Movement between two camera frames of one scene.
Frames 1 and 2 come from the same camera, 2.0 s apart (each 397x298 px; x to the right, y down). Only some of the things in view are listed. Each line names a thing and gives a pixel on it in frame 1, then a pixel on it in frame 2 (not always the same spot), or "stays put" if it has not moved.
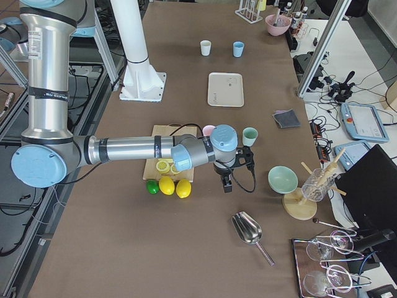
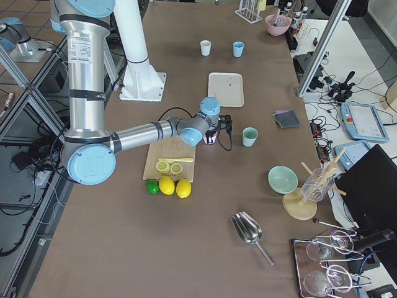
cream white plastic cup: (205, 46) stays put
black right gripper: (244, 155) to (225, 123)
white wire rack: (249, 11) stays put
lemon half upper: (173, 169) stays put
